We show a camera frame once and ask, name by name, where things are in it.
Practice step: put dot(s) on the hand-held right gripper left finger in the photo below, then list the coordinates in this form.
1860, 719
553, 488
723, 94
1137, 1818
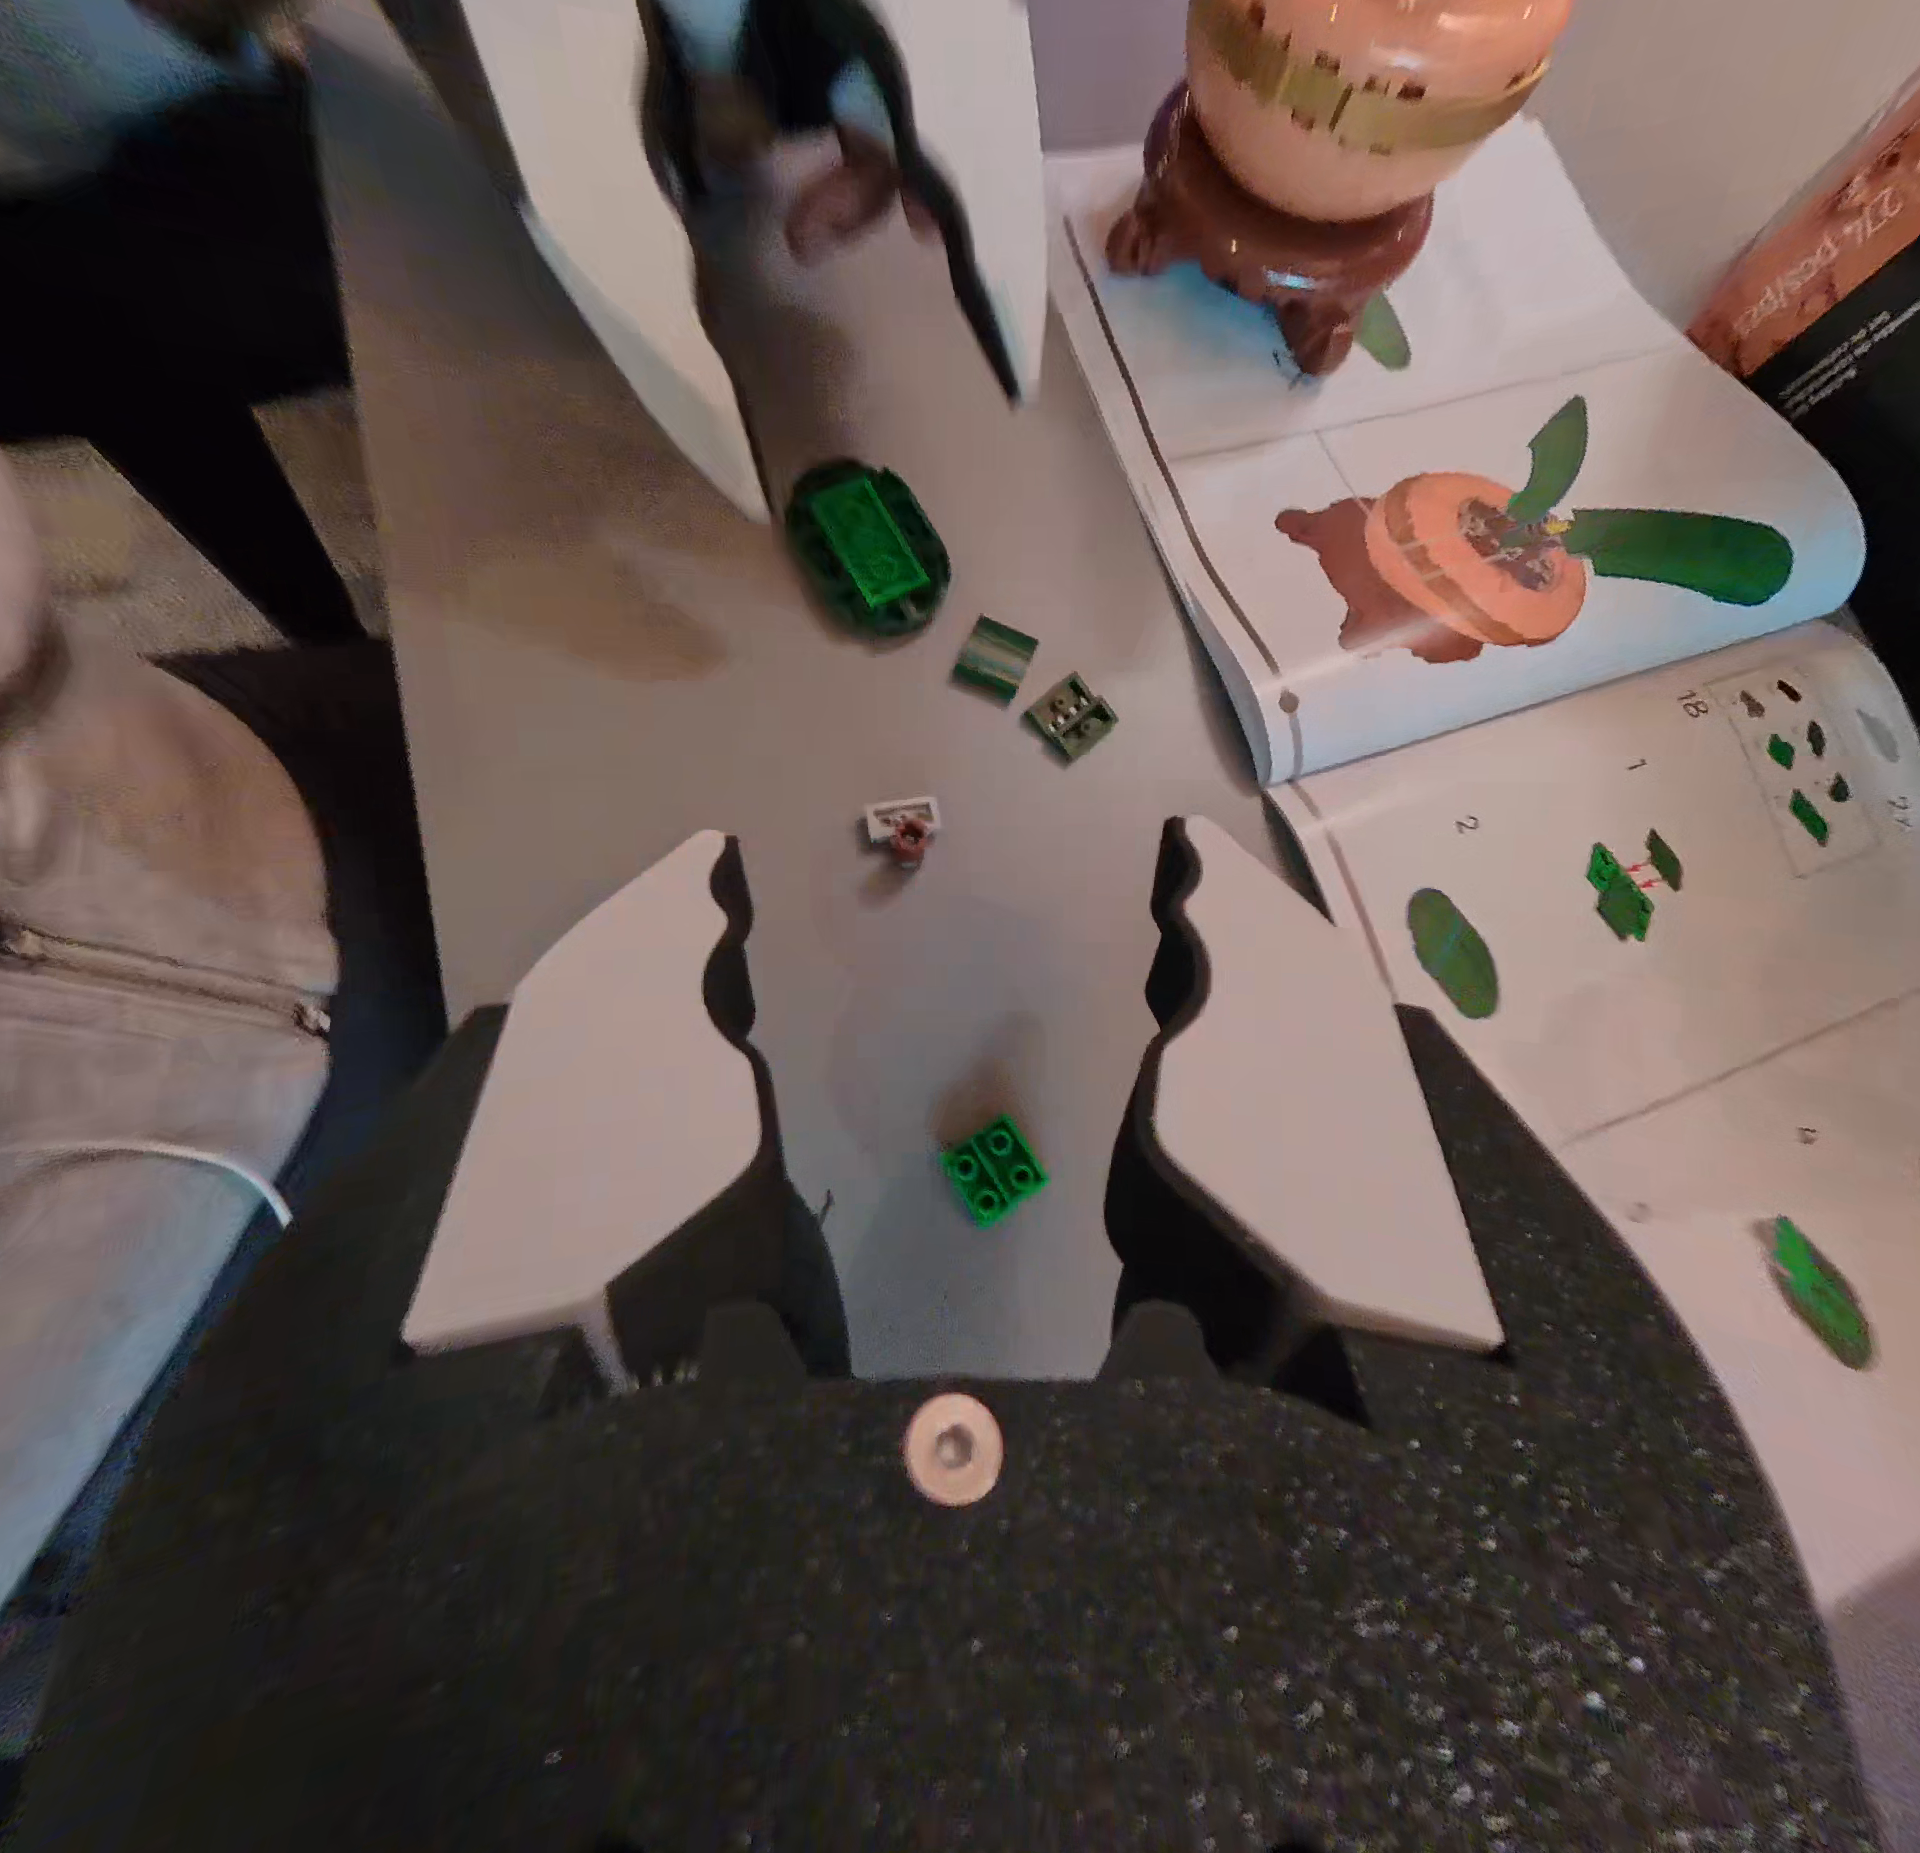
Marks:
600, 1132

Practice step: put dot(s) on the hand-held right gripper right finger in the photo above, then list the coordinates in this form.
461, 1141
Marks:
1304, 1132

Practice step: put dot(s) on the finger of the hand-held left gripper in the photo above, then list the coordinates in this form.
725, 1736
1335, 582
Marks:
982, 113
571, 157

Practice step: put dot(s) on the bright green brick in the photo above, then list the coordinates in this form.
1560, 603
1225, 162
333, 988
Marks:
994, 1169
868, 541

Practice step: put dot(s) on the small white and red piece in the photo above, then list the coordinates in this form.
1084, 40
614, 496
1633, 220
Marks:
905, 827

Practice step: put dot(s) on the green oval leaf plate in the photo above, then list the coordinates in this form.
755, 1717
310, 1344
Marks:
833, 593

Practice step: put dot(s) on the white desk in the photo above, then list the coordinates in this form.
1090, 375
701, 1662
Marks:
600, 606

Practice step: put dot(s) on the peach brick flower pot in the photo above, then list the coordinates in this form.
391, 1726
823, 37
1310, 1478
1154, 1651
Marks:
1351, 98

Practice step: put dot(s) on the dark green brick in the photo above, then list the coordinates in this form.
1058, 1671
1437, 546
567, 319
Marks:
1072, 714

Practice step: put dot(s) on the instruction booklet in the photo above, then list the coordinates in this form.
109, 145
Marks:
1502, 382

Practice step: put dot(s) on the black product box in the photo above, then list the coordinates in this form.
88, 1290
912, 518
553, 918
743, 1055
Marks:
1830, 337

